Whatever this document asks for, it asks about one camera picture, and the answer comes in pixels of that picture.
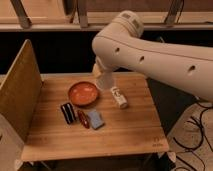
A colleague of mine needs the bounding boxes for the white ceramic cup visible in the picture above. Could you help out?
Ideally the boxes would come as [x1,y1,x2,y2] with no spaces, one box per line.
[96,73,114,90]

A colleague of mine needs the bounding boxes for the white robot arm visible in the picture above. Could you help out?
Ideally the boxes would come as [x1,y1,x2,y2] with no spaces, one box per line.
[92,10,213,102]

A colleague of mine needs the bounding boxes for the black striped eraser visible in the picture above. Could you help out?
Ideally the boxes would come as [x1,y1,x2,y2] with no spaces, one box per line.
[60,103,76,124]

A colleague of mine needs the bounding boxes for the orange round plate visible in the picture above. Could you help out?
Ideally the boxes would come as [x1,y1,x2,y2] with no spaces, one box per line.
[68,81,99,106]

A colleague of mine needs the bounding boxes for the dark red oval object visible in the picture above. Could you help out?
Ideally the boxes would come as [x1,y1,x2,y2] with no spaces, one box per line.
[77,110,90,129]

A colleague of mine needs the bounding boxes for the blue sponge block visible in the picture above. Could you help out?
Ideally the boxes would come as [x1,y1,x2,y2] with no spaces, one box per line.
[88,110,104,129]

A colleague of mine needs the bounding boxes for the left wooden side panel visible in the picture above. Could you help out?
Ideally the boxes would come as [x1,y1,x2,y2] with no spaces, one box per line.
[0,39,42,140]

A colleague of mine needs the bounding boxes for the wooden background shelf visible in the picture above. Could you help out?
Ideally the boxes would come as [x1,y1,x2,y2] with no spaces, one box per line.
[0,0,213,32]

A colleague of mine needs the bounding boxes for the black floor cables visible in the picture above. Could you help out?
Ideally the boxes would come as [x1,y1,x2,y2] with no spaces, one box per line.
[171,103,213,171]

